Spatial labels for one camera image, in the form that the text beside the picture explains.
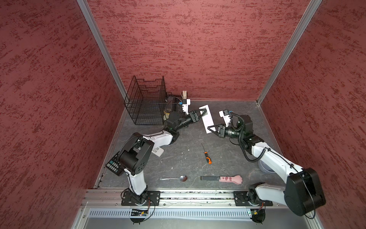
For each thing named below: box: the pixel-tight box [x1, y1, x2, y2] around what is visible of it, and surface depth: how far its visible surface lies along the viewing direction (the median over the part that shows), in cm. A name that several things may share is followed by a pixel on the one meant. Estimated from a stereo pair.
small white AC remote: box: [151, 146, 165, 157], surface depth 92 cm
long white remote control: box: [198, 104, 215, 135], surface depth 78 cm
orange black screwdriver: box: [201, 143, 213, 165], surface depth 89 cm
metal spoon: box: [159, 175, 188, 182], surface depth 82 cm
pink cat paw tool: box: [200, 174, 243, 185], surface depth 81 cm
